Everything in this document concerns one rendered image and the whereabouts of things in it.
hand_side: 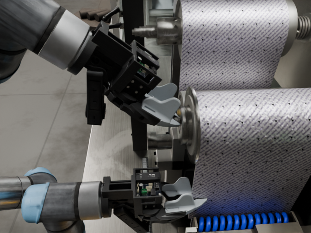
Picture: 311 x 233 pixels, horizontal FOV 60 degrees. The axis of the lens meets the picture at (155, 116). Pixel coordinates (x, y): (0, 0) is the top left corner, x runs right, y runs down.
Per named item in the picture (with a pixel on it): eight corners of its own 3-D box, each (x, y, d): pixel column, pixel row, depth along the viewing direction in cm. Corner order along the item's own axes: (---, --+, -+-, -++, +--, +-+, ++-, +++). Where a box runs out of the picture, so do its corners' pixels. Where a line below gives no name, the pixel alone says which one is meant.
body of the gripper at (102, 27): (165, 83, 40) (95, 34, 34) (131, 119, 44) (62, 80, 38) (161, 58, 46) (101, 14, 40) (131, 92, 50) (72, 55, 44)
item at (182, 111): (175, 116, 57) (179, 98, 50) (185, 116, 57) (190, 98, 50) (179, 150, 53) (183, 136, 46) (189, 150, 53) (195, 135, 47)
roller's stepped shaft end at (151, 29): (132, 35, 67) (131, 23, 65) (156, 35, 67) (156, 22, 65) (132, 41, 65) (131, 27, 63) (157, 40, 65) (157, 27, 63)
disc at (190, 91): (182, 128, 62) (186, 71, 53) (183, 128, 62) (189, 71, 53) (193, 180, 50) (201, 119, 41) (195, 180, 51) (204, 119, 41)
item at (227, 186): (188, 216, 62) (195, 163, 50) (287, 211, 63) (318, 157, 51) (188, 218, 61) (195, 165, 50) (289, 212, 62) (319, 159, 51)
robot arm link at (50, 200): (38, 199, 60) (27, 175, 55) (88, 197, 61) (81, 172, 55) (27, 233, 54) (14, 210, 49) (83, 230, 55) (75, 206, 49)
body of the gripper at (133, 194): (165, 198, 49) (98, 201, 49) (164, 222, 55) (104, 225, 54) (161, 165, 55) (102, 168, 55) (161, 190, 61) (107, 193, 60)
